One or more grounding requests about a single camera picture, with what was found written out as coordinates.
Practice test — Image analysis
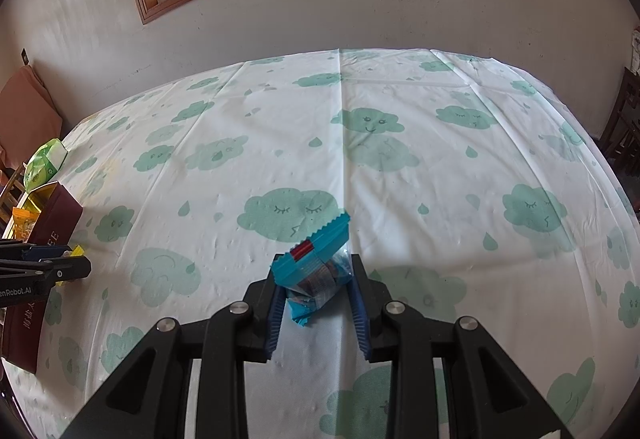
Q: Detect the pink cloth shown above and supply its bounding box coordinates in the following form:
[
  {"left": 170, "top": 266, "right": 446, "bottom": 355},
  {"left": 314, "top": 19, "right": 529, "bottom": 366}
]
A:
[{"left": 0, "top": 64, "right": 63, "bottom": 165}]

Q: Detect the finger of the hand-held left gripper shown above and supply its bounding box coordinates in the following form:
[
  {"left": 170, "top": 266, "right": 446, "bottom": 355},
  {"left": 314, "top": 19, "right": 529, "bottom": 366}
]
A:
[
  {"left": 0, "top": 255, "right": 93, "bottom": 286},
  {"left": 0, "top": 240, "right": 74, "bottom": 265}
]

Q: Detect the orange snack packet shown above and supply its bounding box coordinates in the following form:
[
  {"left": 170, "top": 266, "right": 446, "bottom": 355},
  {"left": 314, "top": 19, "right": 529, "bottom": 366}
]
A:
[{"left": 11, "top": 206, "right": 41, "bottom": 241}]

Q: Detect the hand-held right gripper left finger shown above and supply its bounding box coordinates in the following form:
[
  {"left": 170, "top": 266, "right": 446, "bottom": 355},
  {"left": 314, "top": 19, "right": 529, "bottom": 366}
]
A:
[{"left": 60, "top": 269, "right": 288, "bottom": 439}]

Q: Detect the yellow candy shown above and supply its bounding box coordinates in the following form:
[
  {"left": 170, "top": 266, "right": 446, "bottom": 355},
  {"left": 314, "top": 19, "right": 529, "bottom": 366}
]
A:
[{"left": 57, "top": 244, "right": 87, "bottom": 289}]

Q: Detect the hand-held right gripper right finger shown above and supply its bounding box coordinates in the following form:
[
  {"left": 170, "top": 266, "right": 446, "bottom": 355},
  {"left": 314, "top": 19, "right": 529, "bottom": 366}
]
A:
[{"left": 347, "top": 253, "right": 576, "bottom": 439}]

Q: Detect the dark wooden furniture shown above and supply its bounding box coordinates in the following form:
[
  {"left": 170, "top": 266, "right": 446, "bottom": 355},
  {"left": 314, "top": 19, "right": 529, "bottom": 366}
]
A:
[{"left": 597, "top": 66, "right": 640, "bottom": 180}]

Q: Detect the light wooden chair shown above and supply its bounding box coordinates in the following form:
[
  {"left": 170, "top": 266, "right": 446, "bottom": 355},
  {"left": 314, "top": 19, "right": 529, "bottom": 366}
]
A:
[{"left": 0, "top": 162, "right": 28, "bottom": 240}]

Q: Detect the green tissue pack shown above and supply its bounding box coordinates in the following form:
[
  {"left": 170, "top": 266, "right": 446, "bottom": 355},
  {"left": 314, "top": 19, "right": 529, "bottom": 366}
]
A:
[{"left": 24, "top": 139, "right": 67, "bottom": 194}]

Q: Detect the dark red tin box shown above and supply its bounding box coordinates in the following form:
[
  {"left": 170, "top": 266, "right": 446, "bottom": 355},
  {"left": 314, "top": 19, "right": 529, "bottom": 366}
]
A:
[{"left": 0, "top": 182, "right": 83, "bottom": 375}]

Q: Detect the cloud print tablecloth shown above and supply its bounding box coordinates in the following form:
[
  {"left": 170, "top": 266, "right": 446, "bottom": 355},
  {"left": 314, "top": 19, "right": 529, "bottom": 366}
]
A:
[{"left": 0, "top": 48, "right": 640, "bottom": 439}]

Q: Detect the small blue snack packet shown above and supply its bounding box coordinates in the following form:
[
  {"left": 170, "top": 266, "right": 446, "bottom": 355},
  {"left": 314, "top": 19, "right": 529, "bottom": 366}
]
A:
[{"left": 270, "top": 210, "right": 353, "bottom": 331}]

